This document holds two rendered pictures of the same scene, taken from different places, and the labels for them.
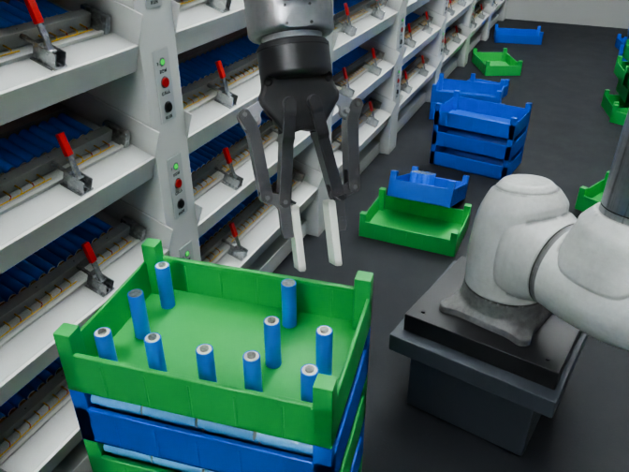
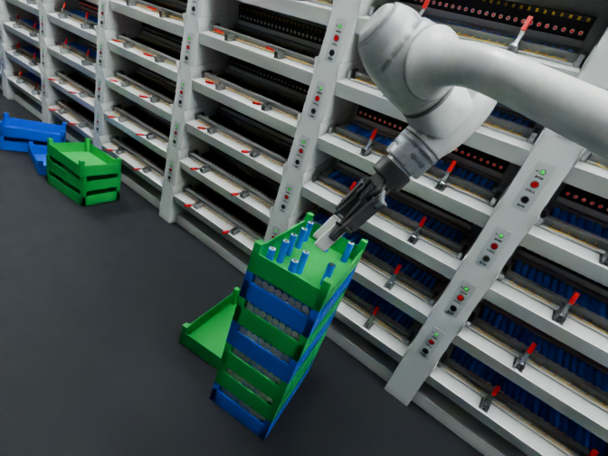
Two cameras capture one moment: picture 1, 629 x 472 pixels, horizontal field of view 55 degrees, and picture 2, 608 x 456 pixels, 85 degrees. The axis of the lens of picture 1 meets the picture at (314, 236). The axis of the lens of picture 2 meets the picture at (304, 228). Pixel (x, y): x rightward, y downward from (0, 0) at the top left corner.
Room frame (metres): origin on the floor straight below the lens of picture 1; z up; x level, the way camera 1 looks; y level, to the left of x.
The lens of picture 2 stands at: (0.53, -0.66, 0.93)
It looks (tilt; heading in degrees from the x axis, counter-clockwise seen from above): 25 degrees down; 93
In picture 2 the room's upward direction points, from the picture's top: 20 degrees clockwise
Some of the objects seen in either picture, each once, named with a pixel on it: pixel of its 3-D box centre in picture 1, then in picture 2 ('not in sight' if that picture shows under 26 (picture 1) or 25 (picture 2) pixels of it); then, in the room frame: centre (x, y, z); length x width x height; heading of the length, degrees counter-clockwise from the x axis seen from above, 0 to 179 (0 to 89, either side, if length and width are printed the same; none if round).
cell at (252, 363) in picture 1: (253, 377); (282, 251); (0.46, 0.06, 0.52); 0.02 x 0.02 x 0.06
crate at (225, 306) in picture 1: (226, 328); (313, 253); (0.54, 0.10, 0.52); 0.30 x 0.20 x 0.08; 74
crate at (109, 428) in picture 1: (231, 379); (304, 278); (0.54, 0.10, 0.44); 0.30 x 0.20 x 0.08; 74
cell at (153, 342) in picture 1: (155, 359); (301, 237); (0.49, 0.17, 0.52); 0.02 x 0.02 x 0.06
